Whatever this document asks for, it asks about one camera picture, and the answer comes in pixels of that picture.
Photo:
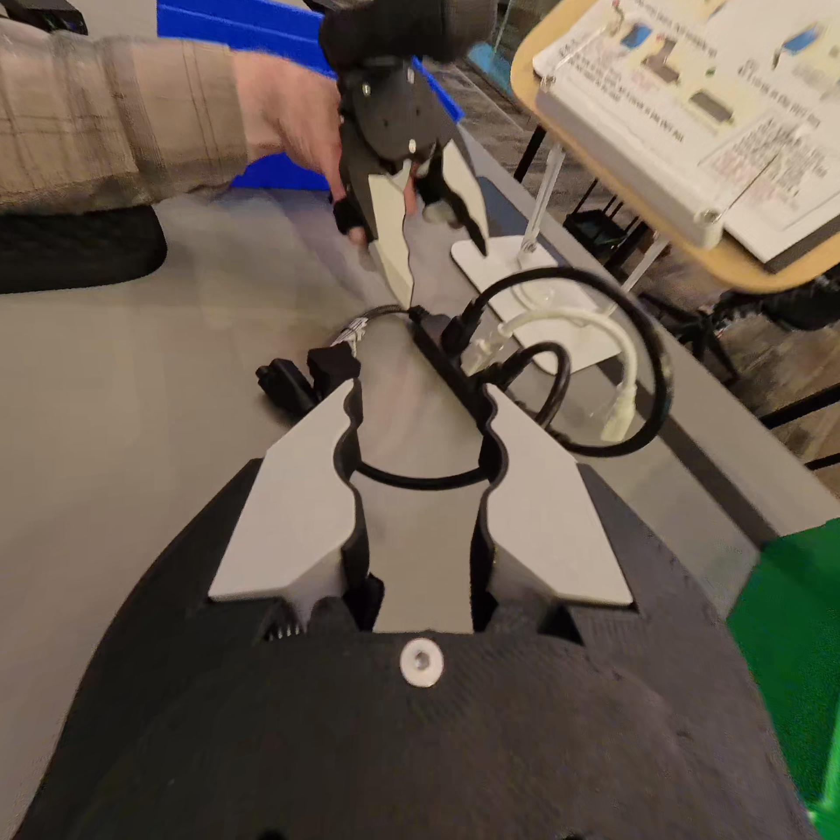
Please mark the black backing board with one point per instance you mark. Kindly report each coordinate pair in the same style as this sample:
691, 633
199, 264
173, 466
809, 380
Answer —
807, 246

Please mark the white power plug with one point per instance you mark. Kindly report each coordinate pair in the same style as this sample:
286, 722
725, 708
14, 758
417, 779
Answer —
482, 354

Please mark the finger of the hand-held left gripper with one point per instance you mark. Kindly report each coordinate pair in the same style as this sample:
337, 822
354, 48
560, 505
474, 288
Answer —
390, 236
463, 184

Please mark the green plastic bin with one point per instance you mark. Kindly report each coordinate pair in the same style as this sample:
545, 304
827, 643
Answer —
800, 623

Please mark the person's left forearm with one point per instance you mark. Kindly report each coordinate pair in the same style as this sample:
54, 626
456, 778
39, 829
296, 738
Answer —
98, 118

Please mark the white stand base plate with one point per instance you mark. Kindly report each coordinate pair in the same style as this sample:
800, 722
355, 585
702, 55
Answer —
485, 259

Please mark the blue plastic bin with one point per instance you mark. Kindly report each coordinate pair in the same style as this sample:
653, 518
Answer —
216, 26

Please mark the wooden document board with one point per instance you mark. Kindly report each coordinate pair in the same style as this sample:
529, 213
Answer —
722, 262

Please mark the black power strip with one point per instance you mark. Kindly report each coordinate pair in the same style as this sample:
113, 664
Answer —
459, 387

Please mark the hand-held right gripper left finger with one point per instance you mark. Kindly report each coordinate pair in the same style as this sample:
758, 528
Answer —
289, 525

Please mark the black flat strip plug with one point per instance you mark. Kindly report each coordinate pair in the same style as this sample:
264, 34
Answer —
334, 364

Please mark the person's left hand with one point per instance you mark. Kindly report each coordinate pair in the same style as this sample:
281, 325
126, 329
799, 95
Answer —
289, 111

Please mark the white page holder ledge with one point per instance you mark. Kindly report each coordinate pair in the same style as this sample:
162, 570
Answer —
623, 144

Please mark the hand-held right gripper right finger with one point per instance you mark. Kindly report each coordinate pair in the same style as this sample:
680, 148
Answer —
558, 525

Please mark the black metal frame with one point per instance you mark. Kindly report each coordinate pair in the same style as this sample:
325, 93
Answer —
604, 226

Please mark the glass railing panel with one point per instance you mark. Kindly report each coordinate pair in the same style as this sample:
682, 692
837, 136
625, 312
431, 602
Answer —
489, 62

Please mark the black device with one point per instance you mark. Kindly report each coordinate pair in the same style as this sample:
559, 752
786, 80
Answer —
46, 13

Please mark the black chair base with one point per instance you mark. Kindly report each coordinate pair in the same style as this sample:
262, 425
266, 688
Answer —
695, 328

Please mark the black mesh pad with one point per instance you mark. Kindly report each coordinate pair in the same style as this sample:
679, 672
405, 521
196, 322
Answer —
79, 249

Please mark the black power plug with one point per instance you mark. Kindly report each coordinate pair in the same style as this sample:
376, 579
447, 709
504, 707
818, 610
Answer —
459, 328
508, 374

